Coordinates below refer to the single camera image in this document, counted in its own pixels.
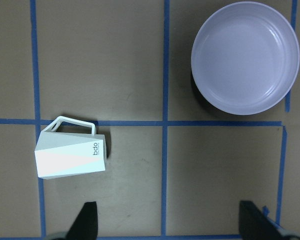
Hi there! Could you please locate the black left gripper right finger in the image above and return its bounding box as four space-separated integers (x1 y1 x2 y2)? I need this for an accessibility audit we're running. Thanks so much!
239 200 287 240

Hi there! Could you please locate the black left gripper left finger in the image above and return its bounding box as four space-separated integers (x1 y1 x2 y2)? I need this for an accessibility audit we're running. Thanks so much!
65 201 98 240

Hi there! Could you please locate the white angular mug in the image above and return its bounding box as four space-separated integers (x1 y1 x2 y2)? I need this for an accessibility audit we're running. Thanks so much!
34 116 107 180

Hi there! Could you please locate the lavender round plate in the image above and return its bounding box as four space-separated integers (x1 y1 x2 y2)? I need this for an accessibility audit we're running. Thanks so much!
191 1 300 116

